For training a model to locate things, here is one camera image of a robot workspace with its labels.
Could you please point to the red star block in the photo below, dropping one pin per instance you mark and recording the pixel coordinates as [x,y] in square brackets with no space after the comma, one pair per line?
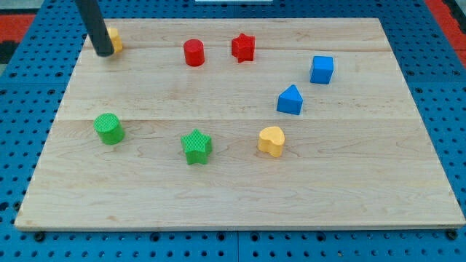
[243,47]

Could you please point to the green star block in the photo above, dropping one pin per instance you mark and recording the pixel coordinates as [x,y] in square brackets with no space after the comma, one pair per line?
[197,147]

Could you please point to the red cylinder block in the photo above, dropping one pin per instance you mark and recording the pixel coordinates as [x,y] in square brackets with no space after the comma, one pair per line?
[194,52]

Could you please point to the light wooden board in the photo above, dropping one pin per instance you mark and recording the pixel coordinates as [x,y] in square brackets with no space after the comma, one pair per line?
[357,157]

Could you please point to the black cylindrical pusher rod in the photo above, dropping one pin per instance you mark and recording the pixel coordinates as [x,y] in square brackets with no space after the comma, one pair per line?
[92,18]

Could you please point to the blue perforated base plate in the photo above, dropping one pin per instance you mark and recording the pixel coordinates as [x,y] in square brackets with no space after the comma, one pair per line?
[428,45]

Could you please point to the yellow heart block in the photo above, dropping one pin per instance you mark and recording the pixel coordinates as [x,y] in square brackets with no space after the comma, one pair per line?
[271,140]

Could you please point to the green cylinder block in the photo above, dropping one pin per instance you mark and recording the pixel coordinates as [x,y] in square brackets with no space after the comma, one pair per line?
[109,128]

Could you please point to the yellow block behind rod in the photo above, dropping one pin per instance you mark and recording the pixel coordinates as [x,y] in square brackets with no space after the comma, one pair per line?
[115,39]

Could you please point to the blue triangular prism block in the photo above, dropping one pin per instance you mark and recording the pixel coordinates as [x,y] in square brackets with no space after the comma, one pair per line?
[290,101]

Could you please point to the blue cube block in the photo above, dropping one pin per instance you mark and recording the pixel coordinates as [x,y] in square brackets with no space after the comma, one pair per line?
[321,70]

